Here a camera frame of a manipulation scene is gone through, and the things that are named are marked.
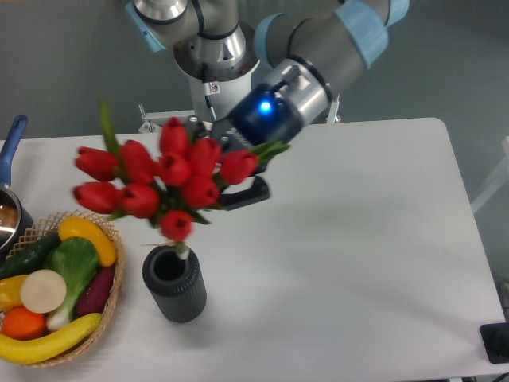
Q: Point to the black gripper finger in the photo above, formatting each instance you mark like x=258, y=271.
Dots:
x=257, y=192

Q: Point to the black device at table edge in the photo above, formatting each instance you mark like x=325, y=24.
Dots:
x=495, y=340

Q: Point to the yellow squash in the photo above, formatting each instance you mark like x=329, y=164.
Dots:
x=75, y=226

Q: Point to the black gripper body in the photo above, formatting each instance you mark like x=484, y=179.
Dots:
x=264, y=115

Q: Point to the green cucumber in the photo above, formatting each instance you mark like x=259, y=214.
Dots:
x=31, y=258

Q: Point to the blue handled saucepan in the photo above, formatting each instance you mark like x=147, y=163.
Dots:
x=14, y=218

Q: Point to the yellow bell pepper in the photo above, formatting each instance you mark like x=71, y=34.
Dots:
x=10, y=292

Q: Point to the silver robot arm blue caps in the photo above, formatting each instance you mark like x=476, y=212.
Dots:
x=253, y=85

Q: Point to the purple sweet potato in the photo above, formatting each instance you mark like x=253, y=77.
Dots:
x=94, y=298

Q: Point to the green bok choy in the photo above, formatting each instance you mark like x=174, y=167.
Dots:
x=76, y=261

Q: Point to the yellow banana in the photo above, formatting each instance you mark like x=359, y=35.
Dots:
x=51, y=345

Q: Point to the cream round radish slice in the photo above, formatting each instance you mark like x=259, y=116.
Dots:
x=43, y=291

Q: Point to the orange fruit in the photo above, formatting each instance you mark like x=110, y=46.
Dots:
x=23, y=325

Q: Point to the dark grey ribbed vase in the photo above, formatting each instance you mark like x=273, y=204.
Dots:
x=176, y=285

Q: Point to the woven wicker basket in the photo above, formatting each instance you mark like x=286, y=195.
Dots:
x=49, y=225

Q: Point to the red tulip bouquet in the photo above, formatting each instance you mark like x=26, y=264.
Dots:
x=189, y=176

